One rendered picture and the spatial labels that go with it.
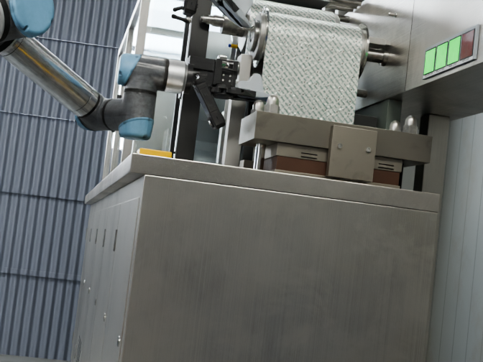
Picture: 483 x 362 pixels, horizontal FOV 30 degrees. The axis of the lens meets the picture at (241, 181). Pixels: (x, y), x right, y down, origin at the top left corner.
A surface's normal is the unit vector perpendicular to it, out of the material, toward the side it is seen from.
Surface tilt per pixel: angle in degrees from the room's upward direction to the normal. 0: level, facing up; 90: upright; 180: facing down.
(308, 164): 90
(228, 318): 90
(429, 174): 90
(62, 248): 90
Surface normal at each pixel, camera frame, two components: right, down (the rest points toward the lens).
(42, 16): 0.84, 0.00
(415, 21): -0.97, -0.13
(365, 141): 0.21, -0.05
